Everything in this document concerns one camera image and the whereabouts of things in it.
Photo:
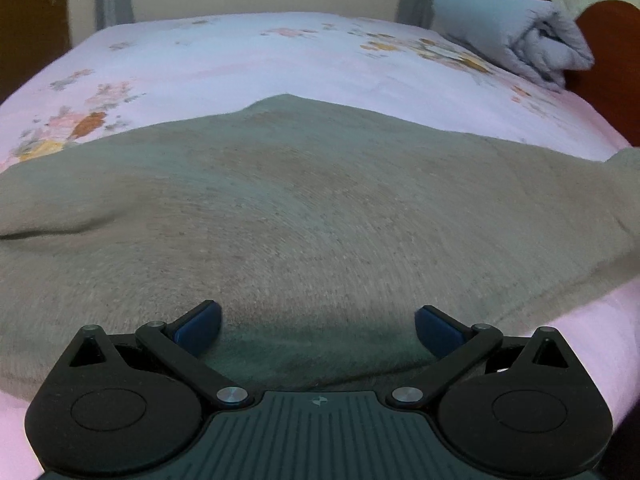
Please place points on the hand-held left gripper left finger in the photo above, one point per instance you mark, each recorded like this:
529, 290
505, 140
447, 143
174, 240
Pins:
199, 327

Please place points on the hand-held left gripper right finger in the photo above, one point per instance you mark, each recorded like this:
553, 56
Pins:
436, 331

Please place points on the grey-green fleece blanket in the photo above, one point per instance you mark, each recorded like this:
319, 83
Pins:
300, 210

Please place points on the pink floral bed sheet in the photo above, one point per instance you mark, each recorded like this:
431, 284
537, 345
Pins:
225, 60

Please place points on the folded grey-blue quilt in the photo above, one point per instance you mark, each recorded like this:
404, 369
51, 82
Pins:
500, 25

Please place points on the red-brown wooden headboard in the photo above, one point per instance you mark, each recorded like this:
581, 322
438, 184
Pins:
610, 50

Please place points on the brown wooden door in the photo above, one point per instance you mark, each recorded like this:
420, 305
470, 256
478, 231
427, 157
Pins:
30, 20

